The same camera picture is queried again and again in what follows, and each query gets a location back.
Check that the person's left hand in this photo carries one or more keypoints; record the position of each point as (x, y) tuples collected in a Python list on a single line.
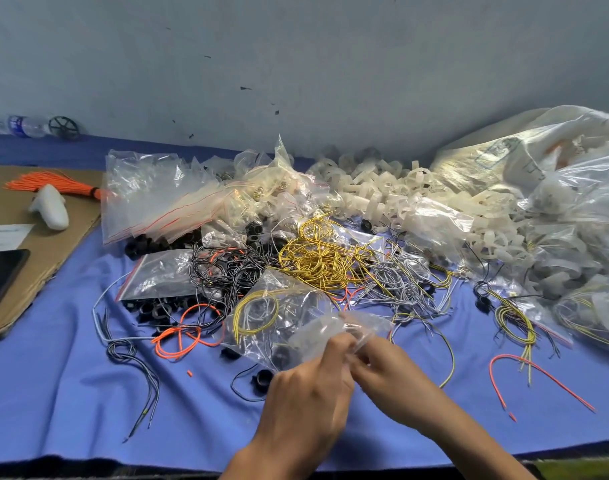
[(304, 405)]

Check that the person's right hand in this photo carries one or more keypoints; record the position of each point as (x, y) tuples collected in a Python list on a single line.
[(394, 380)]

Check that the pile of white plastic wheels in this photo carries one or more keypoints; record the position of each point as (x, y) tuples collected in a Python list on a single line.
[(384, 195)]

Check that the red-zip plastic bag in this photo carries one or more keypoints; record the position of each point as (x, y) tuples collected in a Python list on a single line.
[(159, 275)]

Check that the heap of plastic bags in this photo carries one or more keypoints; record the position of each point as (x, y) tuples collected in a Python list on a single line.
[(269, 190)]

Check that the pile of black plastic rings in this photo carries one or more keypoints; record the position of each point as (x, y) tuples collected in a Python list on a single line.
[(139, 245)]

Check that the stack of plastic bags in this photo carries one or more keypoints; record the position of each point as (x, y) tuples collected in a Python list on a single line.
[(154, 195)]

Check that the pile of large plastic bags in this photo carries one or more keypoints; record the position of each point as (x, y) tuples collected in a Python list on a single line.
[(554, 165)]

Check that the blue cloth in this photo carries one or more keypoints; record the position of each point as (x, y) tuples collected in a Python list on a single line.
[(44, 395)]

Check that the brown cardboard sheet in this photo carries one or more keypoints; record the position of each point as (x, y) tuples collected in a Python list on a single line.
[(24, 265)]

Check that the white handheld device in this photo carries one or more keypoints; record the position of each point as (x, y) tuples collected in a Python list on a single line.
[(50, 208)]

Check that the orange tie bundle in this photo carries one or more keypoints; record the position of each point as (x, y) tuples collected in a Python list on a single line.
[(54, 182)]

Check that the white paper sheet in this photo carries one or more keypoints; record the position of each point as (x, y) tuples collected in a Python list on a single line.
[(4, 237)]

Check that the black round wheel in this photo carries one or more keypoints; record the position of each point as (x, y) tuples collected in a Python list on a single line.
[(63, 127)]

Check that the clear plastic water bottle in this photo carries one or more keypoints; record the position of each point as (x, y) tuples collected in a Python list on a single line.
[(19, 126)]

